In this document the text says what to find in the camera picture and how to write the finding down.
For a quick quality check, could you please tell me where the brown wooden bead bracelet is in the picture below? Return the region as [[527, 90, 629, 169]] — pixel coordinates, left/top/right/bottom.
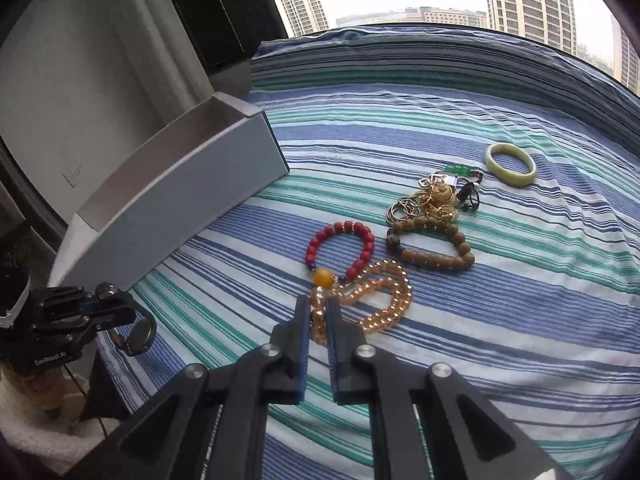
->
[[385, 218, 476, 272]]

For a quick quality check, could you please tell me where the tall wide high-rise building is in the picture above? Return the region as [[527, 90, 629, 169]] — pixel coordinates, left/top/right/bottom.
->
[[479, 0, 577, 54]]

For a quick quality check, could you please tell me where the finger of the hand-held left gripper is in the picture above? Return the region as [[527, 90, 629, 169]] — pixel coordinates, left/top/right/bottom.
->
[[92, 282, 137, 317], [85, 307, 139, 334]]

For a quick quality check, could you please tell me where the white cardboard box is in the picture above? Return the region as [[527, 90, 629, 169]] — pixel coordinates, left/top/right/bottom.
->
[[50, 92, 291, 293]]

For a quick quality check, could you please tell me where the person's left forearm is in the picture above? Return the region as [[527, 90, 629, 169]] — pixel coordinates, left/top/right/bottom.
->
[[0, 364, 122, 477]]

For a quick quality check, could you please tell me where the red bead bracelet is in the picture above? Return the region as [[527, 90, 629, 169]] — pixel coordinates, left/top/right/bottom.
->
[[305, 219, 376, 289]]

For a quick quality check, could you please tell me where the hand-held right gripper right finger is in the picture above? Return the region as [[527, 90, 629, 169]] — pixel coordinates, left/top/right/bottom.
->
[[326, 298, 576, 480]]

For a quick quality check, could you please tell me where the dark wooden frame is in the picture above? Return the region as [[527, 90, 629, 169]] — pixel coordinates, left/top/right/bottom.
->
[[0, 135, 69, 257]]

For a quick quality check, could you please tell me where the black cord charm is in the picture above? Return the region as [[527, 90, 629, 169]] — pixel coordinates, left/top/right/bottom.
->
[[457, 172, 484, 211]]

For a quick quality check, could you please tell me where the dark curtain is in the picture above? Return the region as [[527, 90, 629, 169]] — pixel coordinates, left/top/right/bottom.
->
[[154, 0, 289, 77]]

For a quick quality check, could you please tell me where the black cable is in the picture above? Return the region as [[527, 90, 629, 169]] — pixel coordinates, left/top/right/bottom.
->
[[62, 364, 108, 438]]

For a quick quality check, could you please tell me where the row of low buildings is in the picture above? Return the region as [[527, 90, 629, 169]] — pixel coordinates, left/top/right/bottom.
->
[[335, 6, 489, 29]]

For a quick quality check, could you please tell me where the blue striped bedding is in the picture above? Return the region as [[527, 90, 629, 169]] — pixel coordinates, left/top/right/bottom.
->
[[95, 24, 640, 480]]

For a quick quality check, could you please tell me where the white curtain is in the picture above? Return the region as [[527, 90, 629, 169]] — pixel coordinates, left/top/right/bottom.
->
[[114, 0, 212, 107]]

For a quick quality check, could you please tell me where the amber bead necklace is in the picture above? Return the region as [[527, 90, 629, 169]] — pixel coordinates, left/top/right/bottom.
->
[[309, 260, 414, 346]]

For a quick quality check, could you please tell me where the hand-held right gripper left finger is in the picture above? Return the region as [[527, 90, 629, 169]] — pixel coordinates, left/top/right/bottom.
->
[[65, 295, 312, 480]]

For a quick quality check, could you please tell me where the pale green jade bangle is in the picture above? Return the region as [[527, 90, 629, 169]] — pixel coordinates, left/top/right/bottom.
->
[[484, 142, 537, 189]]

